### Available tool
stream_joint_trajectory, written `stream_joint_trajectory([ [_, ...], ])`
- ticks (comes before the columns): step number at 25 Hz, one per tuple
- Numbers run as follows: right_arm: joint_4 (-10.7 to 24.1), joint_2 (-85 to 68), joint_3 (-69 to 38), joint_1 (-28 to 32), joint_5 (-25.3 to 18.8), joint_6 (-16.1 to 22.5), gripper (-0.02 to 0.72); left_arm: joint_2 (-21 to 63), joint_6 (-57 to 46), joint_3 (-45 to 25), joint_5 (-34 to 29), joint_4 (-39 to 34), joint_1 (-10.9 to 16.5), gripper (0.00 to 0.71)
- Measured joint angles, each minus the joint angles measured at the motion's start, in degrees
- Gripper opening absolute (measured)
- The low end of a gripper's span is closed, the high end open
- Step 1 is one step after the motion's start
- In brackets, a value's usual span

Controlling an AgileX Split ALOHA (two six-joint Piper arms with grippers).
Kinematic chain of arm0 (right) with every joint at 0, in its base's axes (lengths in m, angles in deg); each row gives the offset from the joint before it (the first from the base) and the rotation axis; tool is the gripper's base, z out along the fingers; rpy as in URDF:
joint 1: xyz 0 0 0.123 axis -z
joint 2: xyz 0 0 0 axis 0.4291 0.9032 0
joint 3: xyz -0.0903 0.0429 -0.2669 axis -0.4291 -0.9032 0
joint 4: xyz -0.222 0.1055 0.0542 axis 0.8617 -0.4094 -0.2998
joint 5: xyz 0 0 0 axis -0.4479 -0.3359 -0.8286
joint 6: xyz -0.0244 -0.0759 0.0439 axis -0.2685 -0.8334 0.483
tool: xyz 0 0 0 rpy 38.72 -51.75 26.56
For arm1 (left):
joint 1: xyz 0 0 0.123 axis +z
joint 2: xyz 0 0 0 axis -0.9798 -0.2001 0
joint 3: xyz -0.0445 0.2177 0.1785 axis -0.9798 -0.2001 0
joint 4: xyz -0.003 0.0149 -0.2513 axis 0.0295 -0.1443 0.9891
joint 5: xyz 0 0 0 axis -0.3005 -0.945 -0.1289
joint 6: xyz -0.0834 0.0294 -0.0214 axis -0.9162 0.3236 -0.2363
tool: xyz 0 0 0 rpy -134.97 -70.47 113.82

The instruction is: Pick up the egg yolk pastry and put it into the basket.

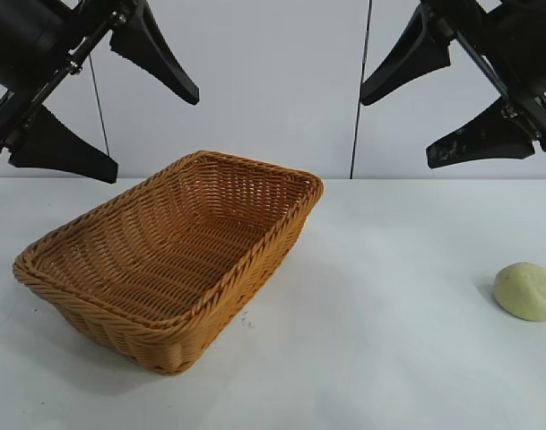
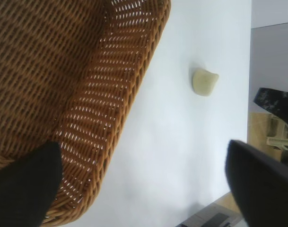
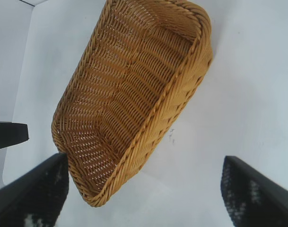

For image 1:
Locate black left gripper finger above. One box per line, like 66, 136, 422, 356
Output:
108, 0, 201, 107
7, 105, 119, 184

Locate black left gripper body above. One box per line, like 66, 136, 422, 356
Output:
0, 0, 137, 160

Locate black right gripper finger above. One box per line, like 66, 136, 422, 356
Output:
360, 4, 453, 108

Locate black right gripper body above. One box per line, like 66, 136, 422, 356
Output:
427, 0, 546, 151

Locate scuffed right gripper finger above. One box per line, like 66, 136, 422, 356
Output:
425, 96, 542, 170

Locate brown woven wicker basket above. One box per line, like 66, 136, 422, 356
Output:
12, 150, 325, 376

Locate pale green round pastry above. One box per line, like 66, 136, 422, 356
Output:
491, 262, 546, 323

